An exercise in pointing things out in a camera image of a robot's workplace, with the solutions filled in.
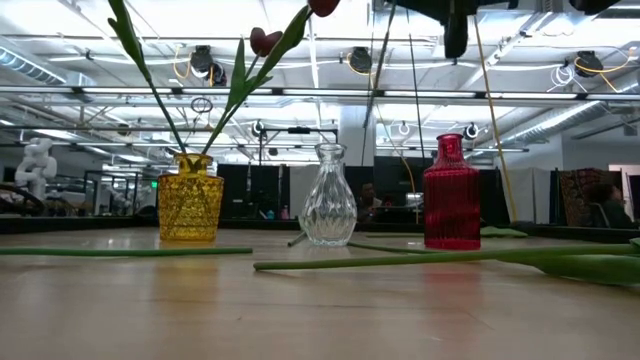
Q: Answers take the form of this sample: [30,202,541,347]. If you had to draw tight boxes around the black divider panel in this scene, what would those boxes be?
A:
[218,163,292,221]
[343,156,507,226]

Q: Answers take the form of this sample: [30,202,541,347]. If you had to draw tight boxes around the silver air duct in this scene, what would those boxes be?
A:
[499,82,640,147]
[0,46,96,89]

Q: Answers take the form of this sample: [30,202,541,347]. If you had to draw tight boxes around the person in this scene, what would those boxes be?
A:
[355,182,385,225]
[585,183,637,230]

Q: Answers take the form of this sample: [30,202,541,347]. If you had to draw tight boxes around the black gantry frame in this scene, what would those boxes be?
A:
[256,126,340,166]

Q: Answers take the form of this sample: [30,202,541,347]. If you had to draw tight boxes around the hanging black cable ring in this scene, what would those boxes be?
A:
[189,96,215,115]

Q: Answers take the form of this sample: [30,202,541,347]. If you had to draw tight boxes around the white curtain panel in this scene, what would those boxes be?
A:
[503,166,554,224]

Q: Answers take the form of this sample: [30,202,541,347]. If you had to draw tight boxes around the black artificial tulip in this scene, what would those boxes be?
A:
[287,215,309,248]
[364,226,529,240]
[348,241,640,288]

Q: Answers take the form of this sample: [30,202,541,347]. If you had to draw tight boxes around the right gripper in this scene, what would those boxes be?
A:
[384,0,520,60]

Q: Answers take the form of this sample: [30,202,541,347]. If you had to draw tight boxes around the patterned brown hanging rug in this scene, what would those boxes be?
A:
[558,167,625,229]

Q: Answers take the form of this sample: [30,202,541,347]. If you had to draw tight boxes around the clear glass vase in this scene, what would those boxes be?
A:
[299,143,359,247]

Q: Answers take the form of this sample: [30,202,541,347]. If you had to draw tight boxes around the long black cable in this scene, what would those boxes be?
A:
[403,0,427,167]

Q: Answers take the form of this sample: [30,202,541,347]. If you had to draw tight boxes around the yellow cable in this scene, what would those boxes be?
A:
[469,9,519,224]

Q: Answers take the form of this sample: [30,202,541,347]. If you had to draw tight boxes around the long ceiling light rail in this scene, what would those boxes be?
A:
[0,86,640,101]

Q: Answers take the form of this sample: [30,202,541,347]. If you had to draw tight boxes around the red glass vase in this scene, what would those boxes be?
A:
[423,132,482,251]

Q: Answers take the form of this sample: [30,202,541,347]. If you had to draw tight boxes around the yellow glass vase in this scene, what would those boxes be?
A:
[157,152,225,243]

